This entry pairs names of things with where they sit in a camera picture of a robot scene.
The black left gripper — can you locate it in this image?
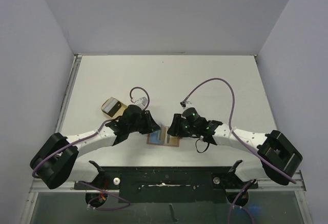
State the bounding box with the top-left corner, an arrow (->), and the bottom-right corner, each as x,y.
128,110 -> 160,134

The gold credit card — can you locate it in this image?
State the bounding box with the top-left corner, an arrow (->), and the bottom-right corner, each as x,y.
158,126 -> 180,147

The tan leather card holder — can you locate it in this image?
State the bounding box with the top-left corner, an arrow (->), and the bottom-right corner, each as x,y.
147,125 -> 180,147

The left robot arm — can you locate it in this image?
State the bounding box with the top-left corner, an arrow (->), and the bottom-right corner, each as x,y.
30,105 -> 160,189

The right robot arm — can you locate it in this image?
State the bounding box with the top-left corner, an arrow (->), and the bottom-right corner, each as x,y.
168,107 -> 303,188

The wooden card tray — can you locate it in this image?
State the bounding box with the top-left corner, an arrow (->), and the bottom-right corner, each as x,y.
100,97 -> 128,119

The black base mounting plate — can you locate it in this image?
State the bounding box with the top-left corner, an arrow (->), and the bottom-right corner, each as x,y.
74,166 -> 259,204

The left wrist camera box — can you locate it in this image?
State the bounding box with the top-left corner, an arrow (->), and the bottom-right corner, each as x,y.
131,97 -> 148,109

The black right gripper cable loop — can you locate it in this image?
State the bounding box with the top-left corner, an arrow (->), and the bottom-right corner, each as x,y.
195,138 -> 211,154

